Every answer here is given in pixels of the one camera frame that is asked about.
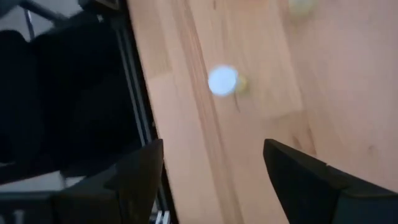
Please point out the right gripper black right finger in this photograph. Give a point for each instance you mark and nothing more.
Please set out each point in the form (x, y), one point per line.
(311, 189)

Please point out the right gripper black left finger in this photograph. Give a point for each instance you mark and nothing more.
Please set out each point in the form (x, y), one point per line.
(133, 183)

